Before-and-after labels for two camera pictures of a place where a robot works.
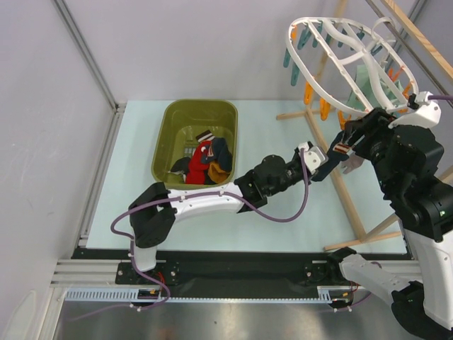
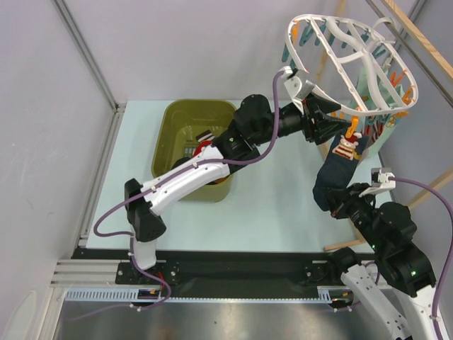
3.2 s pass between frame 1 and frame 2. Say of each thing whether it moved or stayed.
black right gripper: moved
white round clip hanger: stayed
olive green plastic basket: stayed
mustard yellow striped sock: stayed
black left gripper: moved
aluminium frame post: stayed
